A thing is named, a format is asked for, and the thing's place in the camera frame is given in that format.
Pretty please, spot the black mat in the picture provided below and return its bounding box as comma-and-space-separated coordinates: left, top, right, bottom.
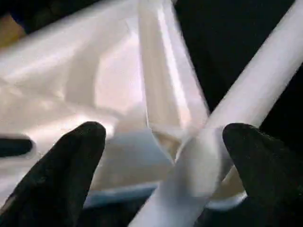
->
0, 0, 303, 227

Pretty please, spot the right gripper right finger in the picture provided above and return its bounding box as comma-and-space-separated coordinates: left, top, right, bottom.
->
194, 123, 303, 227

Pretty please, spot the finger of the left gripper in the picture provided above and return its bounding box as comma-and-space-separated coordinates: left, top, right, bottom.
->
0, 137, 34, 157

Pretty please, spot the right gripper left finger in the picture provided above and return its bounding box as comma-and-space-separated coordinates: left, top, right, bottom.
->
0, 122, 107, 227

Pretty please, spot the white plastic table leg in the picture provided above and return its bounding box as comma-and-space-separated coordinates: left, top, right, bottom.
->
127, 0, 303, 227

